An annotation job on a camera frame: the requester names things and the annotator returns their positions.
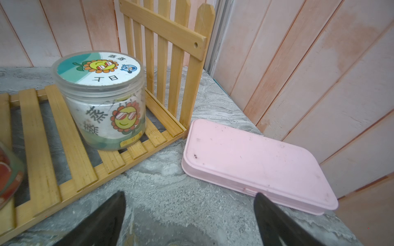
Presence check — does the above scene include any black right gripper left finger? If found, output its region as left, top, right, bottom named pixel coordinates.
left=55, top=191, right=126, bottom=246

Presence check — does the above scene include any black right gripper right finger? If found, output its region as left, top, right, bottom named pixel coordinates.
left=253, top=193, right=324, bottom=246

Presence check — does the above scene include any tomato seed jar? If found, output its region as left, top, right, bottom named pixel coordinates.
left=1, top=142, right=25, bottom=209

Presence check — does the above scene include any sunflower seed jar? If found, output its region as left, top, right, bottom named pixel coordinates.
left=52, top=51, right=146, bottom=151

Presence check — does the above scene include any wooden slatted shelf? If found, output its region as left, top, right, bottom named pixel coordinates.
left=1, top=1, right=215, bottom=243

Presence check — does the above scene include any pink flat case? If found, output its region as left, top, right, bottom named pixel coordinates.
left=182, top=119, right=339, bottom=215

